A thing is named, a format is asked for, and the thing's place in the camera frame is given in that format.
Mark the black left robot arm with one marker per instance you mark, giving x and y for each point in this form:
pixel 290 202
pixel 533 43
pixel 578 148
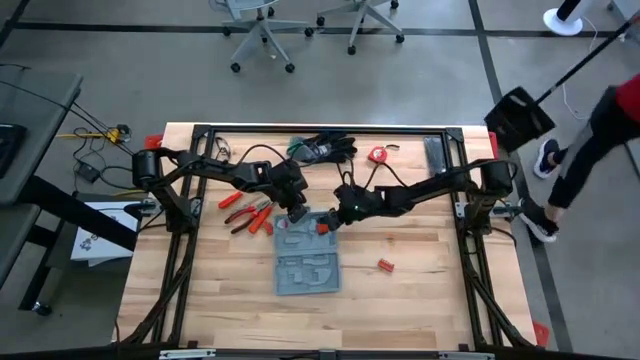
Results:
pixel 220 172

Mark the grey plastic tool case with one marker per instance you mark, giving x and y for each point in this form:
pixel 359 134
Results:
pixel 305 270

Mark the black keyboard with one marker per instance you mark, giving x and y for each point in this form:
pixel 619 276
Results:
pixel 10 150

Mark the grey side table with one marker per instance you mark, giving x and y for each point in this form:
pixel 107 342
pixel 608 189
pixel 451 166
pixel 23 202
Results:
pixel 15 235
pixel 40 125

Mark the small red utility knife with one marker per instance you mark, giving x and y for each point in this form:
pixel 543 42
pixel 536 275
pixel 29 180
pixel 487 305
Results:
pixel 268 228

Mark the red bit holder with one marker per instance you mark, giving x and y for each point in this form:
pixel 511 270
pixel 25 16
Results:
pixel 385 265

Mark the black aluminium table frame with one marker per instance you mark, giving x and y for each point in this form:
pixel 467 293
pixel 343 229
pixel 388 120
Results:
pixel 350 129

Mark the white cardboard box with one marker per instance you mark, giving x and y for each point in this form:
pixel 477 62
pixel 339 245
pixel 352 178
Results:
pixel 100 240

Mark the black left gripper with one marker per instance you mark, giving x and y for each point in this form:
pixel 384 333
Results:
pixel 289 182

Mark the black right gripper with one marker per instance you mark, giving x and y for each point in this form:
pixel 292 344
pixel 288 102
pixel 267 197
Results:
pixel 356 205

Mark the black rectangular bar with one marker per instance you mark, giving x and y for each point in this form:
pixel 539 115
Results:
pixel 435 160

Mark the person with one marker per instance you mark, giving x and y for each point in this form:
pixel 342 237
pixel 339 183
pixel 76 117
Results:
pixel 590 150

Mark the silver bracket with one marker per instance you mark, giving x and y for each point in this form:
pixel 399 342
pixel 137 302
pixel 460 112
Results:
pixel 187 354
pixel 465 356

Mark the hex key set red holder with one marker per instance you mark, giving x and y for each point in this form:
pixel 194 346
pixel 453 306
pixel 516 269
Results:
pixel 323 229

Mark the black power adapter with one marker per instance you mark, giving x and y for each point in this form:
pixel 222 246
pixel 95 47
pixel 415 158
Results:
pixel 87 173

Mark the black work glove green cuff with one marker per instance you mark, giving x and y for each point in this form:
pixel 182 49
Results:
pixel 335 140
pixel 325 156

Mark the red tape measure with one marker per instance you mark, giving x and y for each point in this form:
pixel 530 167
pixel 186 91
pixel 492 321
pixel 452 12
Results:
pixel 378 154

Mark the red table clamp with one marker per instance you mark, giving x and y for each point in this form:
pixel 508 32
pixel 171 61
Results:
pixel 541 334
pixel 152 141
pixel 493 145

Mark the grey office chair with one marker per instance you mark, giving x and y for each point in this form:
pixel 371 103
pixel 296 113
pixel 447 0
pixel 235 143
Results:
pixel 362 12
pixel 260 30

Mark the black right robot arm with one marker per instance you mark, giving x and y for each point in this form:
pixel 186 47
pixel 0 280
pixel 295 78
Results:
pixel 430 187

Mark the white round pedestal base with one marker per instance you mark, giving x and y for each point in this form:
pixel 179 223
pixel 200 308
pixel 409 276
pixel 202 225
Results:
pixel 560 25

